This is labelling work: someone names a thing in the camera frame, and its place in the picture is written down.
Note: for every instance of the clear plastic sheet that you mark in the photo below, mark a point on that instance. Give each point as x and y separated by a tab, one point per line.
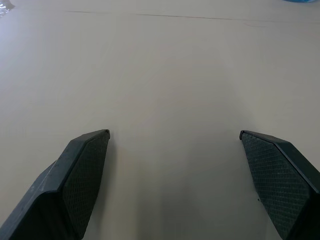
5	7

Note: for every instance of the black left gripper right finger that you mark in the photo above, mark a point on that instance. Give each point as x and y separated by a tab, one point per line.
280	180

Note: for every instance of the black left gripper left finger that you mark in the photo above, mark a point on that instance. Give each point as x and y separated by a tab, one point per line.
62	185

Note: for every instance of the blue object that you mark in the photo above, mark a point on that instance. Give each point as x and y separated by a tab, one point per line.
300	1

